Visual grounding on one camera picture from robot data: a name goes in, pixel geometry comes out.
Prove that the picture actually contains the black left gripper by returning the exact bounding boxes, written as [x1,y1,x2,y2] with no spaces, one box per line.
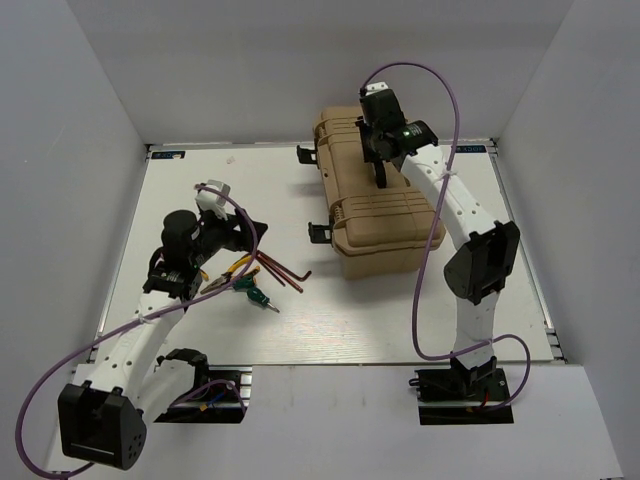
[190,205,268,267]

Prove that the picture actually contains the tan plastic toolbox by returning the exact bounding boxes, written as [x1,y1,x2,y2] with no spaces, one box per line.
[298,106,435,280]

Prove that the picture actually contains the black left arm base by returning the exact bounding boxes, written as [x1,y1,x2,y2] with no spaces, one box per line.
[163,348,247,411]

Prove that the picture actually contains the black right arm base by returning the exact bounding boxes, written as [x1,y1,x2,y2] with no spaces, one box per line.
[409,368,510,403]

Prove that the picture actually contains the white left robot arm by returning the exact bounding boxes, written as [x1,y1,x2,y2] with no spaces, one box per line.
[58,208,268,470]

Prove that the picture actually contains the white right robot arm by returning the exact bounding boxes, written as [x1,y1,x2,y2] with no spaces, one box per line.
[356,82,520,400]

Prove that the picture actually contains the green orange stubby screwdriver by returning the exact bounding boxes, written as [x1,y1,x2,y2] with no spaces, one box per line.
[232,275,256,291]

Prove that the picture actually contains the yellow black needle-nose pliers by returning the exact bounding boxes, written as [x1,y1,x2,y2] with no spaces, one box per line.
[200,254,260,295]

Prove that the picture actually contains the blue label sticker right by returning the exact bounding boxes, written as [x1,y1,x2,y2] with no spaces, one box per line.
[456,145,487,154]

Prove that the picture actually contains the blue label sticker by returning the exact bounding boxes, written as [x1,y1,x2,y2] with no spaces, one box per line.
[456,145,487,154]
[151,151,186,160]

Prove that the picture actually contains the blue label sticker left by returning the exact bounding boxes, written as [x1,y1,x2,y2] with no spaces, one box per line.
[151,151,186,160]

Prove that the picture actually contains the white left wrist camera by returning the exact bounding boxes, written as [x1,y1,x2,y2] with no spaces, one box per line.
[195,180,231,220]

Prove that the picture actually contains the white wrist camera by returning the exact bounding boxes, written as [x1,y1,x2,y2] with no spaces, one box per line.
[362,82,389,97]
[195,180,231,220]

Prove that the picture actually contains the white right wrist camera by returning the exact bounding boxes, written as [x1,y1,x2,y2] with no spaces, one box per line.
[362,82,389,97]

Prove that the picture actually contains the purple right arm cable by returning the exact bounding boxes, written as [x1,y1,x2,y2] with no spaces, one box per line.
[358,62,531,412]

